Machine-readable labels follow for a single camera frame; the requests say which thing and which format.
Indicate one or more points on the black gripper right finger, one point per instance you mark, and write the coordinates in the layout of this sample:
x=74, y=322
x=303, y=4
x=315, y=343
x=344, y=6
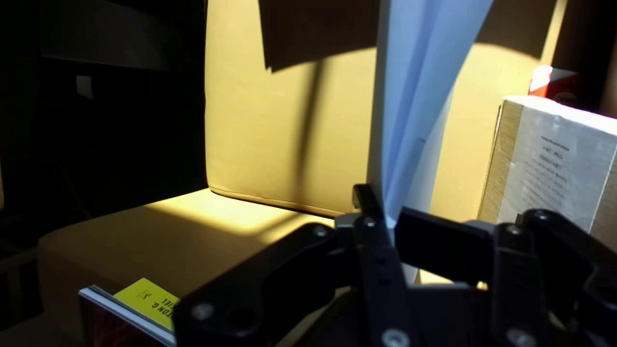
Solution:
x=533, y=276

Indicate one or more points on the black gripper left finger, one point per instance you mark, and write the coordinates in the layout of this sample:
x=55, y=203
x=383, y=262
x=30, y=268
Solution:
x=379, y=276

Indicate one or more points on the white paper sheet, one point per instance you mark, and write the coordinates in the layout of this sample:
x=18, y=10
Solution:
x=417, y=97

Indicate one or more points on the large cardboard box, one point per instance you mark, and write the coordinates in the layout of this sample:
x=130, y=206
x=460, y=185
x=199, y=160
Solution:
x=271, y=141

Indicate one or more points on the red and white small box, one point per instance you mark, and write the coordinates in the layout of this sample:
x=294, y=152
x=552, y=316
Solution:
x=552, y=81

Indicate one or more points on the dark book with yellow edge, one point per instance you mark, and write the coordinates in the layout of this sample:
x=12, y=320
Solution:
x=145, y=301

